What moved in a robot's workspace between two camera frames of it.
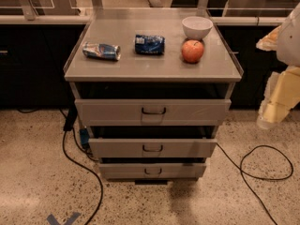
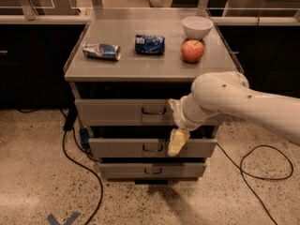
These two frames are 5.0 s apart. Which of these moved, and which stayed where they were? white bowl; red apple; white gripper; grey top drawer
Moved: white gripper
Stayed: white bowl; grey top drawer; red apple
